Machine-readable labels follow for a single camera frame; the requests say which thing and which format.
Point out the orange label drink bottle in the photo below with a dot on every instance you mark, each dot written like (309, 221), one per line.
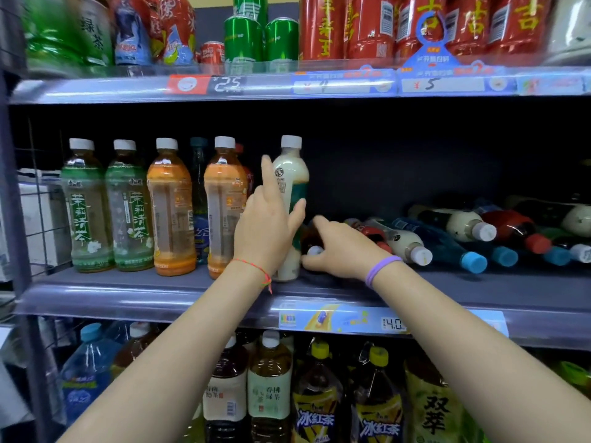
(171, 212)
(224, 202)

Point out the large green yellow label bottle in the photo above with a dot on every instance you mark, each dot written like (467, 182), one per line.
(431, 405)

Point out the large water bottle blue cap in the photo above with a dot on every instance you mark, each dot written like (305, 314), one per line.
(85, 378)

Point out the dark tea bottle white label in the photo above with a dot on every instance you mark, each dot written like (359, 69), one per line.
(226, 396)

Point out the person's right forearm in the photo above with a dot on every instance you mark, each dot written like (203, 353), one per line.
(461, 346)

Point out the white box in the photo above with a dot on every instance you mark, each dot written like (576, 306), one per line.
(44, 221)

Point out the red orange label bottle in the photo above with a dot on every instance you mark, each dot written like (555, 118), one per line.
(178, 29)

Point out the green label tea bottle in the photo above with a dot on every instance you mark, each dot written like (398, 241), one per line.
(130, 212)
(87, 212)

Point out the person's left thumb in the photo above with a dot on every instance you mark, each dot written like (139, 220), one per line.
(296, 216)

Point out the person's right thumb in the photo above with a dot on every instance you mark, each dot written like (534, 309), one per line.
(316, 264)

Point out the dark price tag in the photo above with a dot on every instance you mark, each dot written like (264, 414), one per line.
(227, 83)

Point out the grey shelf with clear rail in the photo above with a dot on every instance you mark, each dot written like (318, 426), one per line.
(115, 89)

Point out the blue white label bottle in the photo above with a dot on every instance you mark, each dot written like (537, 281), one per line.
(131, 34)

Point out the small red soda can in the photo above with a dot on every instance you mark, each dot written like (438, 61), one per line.
(212, 53)

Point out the dark drink bottle white cap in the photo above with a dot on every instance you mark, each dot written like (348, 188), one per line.
(311, 242)

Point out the person's right hand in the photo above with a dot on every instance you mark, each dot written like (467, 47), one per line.
(346, 251)

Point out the red cap dark bottle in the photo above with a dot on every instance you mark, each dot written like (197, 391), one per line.
(371, 232)

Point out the blue hanging promo tag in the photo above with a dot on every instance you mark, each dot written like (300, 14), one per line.
(430, 46)

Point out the red herbal tea can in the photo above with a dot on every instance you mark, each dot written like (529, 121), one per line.
(370, 27)
(322, 27)
(466, 22)
(517, 22)
(408, 18)

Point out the bright green bottle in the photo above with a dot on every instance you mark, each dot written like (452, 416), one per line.
(575, 376)

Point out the green soda can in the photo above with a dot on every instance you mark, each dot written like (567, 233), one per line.
(243, 39)
(250, 6)
(281, 40)

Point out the person's left hand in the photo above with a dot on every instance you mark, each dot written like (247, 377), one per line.
(261, 230)

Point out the iced tea bottle yellow cap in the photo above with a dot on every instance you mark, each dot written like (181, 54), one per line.
(317, 396)
(376, 401)

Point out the grey shelf with price rail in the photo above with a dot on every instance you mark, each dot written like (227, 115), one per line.
(184, 295)

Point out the creamy white drink bottle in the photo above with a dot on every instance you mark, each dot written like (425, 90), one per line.
(292, 179)

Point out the pale green tea bottle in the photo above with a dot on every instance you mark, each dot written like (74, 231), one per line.
(270, 387)

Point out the dark bottle cream label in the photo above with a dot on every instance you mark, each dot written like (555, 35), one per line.
(558, 213)

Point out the large green tea bottle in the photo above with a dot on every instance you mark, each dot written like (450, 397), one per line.
(60, 32)

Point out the pale blue shelf label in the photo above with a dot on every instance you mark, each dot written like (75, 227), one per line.
(549, 85)

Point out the person's left forearm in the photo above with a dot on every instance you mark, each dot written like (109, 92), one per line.
(184, 350)

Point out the brown tea bottle white cap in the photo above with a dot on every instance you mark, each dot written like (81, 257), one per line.
(134, 346)

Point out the creamy bottle white cap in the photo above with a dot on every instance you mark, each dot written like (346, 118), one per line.
(461, 224)
(406, 246)

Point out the blue yellow shelf label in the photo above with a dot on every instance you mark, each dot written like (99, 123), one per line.
(341, 320)

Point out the red white shelf label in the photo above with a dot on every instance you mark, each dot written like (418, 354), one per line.
(187, 84)

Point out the blue shelf price label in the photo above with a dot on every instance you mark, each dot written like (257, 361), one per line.
(341, 82)

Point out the grey shelf upright post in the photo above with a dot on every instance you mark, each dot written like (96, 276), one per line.
(16, 253)

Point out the blue glass soda bottle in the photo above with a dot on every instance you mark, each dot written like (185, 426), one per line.
(199, 189)

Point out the purple wrist band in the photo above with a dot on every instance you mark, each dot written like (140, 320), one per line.
(379, 268)

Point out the blue white price label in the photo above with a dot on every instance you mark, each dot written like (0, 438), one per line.
(445, 82)

